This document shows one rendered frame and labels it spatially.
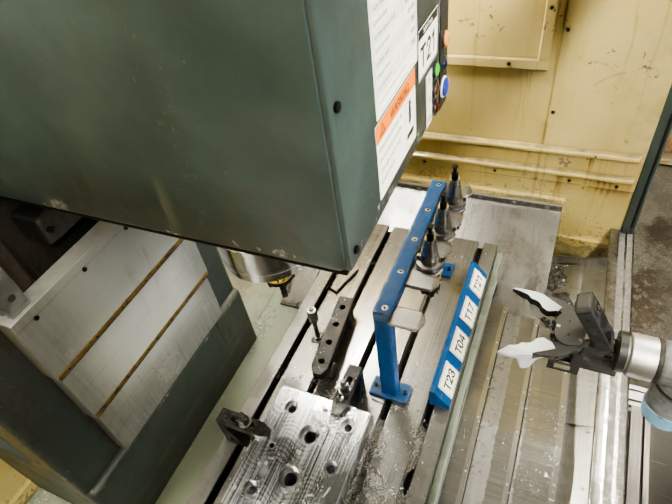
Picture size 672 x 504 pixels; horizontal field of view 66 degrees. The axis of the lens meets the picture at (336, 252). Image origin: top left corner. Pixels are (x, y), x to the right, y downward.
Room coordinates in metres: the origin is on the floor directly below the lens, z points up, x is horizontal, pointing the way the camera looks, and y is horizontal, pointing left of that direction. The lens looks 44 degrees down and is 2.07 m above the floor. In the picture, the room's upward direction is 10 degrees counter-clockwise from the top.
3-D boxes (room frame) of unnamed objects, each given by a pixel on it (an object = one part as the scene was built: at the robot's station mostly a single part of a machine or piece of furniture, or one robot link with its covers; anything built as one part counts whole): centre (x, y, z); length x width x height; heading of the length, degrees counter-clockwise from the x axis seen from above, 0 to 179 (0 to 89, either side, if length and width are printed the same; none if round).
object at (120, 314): (0.85, 0.49, 1.16); 0.48 x 0.05 x 0.51; 150
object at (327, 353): (0.84, 0.05, 0.93); 0.26 x 0.05 x 0.06; 155
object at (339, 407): (0.65, 0.03, 0.97); 0.13 x 0.03 x 0.15; 150
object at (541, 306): (0.58, -0.35, 1.28); 0.09 x 0.03 x 0.06; 23
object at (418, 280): (0.75, -0.18, 1.21); 0.07 x 0.05 x 0.01; 60
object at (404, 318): (0.66, -0.12, 1.21); 0.07 x 0.05 x 0.01; 60
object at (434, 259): (0.80, -0.21, 1.26); 0.04 x 0.04 x 0.07
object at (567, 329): (0.49, -0.40, 1.27); 0.12 x 0.08 x 0.09; 59
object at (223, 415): (0.61, 0.28, 0.97); 0.13 x 0.03 x 0.15; 60
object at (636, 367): (0.45, -0.47, 1.28); 0.08 x 0.05 x 0.08; 149
